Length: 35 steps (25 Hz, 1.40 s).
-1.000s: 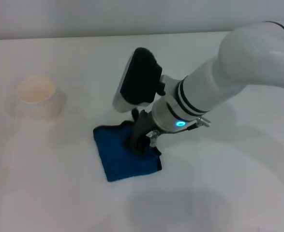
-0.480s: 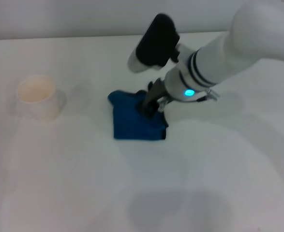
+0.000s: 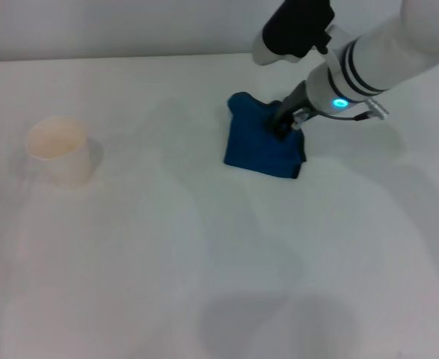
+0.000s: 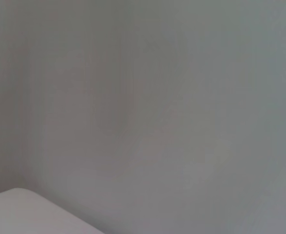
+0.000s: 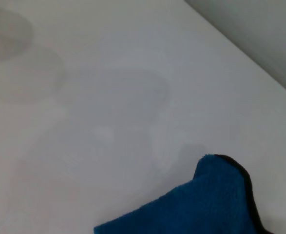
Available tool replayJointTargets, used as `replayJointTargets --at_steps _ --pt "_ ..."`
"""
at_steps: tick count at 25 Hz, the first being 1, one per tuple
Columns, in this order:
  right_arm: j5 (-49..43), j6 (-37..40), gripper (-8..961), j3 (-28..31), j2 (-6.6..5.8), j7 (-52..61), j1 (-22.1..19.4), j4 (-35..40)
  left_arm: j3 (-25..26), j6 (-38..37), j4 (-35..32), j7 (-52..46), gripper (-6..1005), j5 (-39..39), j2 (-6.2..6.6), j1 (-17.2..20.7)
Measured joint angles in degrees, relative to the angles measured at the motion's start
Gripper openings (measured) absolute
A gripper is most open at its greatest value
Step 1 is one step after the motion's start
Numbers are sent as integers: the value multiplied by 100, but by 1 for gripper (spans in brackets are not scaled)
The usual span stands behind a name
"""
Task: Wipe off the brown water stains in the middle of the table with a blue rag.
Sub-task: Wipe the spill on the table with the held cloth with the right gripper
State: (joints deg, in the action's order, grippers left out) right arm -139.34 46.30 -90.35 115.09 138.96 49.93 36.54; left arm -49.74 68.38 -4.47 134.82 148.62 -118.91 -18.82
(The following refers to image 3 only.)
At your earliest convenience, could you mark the blue rag with black trim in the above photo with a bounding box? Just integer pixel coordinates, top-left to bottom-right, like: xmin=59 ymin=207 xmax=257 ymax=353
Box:
xmin=222 ymin=91 xmax=310 ymax=180

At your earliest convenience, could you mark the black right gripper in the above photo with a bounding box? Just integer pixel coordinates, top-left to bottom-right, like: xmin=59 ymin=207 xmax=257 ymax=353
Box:
xmin=264 ymin=79 xmax=317 ymax=141

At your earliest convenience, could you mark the white paper cup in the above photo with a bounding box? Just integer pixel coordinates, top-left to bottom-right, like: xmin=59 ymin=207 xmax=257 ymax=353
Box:
xmin=26 ymin=115 xmax=91 ymax=189

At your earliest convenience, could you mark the black and white wrist camera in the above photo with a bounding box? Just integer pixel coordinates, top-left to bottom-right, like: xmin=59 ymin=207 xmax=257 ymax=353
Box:
xmin=251 ymin=0 xmax=337 ymax=67

